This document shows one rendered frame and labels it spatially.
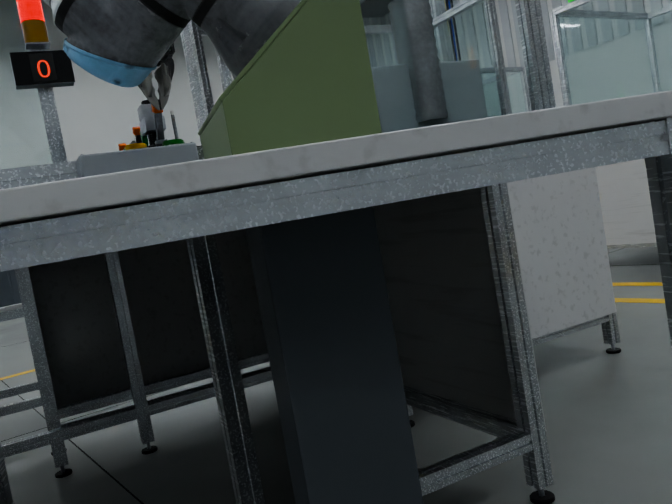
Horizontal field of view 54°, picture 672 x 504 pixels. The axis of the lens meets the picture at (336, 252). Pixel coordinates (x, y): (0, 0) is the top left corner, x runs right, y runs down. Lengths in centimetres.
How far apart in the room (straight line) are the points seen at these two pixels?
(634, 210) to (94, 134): 960
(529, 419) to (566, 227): 124
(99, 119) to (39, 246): 1197
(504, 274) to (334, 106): 85
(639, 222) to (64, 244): 476
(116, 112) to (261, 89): 1192
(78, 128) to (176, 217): 1185
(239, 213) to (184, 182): 6
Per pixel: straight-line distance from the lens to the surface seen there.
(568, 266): 276
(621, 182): 521
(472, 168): 74
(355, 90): 87
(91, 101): 1267
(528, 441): 169
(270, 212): 66
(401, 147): 68
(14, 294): 331
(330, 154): 66
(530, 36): 284
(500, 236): 158
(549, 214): 270
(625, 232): 525
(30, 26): 164
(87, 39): 100
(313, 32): 87
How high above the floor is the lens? 79
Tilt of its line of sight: 4 degrees down
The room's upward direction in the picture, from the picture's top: 10 degrees counter-clockwise
